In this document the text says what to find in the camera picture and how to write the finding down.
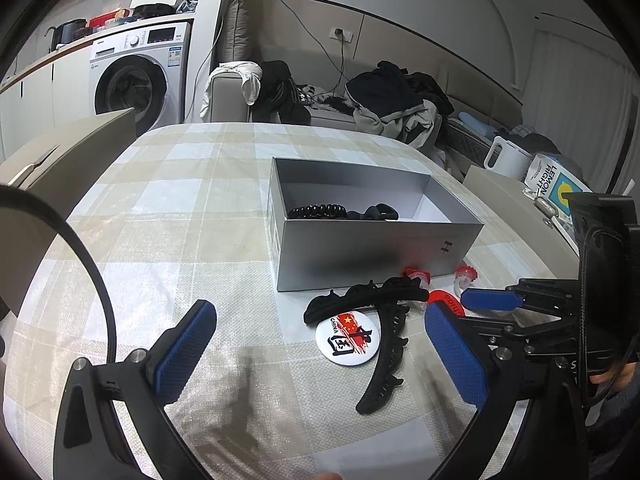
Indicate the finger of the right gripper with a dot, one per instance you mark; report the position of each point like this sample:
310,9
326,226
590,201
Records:
477,299

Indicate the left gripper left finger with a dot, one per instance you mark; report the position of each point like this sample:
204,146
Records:
176,353

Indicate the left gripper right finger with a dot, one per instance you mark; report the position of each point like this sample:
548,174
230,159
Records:
465,370

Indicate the black hair claw clip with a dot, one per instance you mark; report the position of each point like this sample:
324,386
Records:
401,288

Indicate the black toothed hair clip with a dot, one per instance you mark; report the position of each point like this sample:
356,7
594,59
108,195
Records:
390,352

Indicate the round white china badge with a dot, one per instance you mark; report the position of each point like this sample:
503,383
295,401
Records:
348,339

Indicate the checkered beige tablecloth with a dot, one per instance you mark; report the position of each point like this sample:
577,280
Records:
181,216

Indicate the black hair scrunchie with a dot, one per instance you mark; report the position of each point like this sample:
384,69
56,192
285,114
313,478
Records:
379,212

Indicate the lemon tissue pack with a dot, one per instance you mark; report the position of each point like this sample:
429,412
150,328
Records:
548,178

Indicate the white electric kettle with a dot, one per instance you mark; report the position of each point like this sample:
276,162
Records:
507,158

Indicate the grey open cardboard box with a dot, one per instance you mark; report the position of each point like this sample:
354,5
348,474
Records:
334,224

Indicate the pile of dark clothes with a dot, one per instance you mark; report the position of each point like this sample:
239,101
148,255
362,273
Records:
390,102

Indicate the beige chair back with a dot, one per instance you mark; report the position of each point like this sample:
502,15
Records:
62,164

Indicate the white curtain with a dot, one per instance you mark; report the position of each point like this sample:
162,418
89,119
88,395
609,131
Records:
587,104

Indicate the grey sofa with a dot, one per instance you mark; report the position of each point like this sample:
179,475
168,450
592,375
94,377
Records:
332,110

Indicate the black jacket on armrest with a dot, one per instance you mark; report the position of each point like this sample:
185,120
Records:
279,97

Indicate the white washing machine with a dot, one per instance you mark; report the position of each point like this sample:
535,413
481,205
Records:
142,68

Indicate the white cloth on armrest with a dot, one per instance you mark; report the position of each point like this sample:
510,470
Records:
230,92

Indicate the grey striped cushion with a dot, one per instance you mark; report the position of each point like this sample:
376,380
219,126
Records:
234,40

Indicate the black kettle on counter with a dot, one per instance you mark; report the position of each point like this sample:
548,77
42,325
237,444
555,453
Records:
63,34

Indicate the white wall socket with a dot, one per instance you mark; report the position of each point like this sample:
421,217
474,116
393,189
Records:
340,34

